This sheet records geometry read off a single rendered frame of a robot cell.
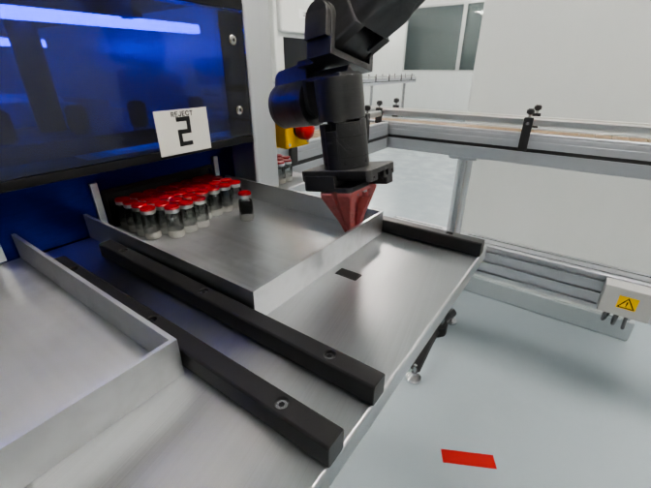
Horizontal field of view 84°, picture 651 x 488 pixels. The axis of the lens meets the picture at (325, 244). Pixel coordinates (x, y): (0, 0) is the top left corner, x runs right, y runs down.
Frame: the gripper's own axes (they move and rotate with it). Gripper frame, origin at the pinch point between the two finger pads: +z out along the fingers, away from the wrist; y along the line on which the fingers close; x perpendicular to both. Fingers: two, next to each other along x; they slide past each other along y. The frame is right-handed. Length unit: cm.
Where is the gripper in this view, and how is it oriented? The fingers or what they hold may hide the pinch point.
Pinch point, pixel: (354, 233)
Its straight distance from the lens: 49.2
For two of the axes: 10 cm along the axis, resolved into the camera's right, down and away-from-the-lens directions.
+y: -8.0, -1.1, 5.9
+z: 1.2, 9.3, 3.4
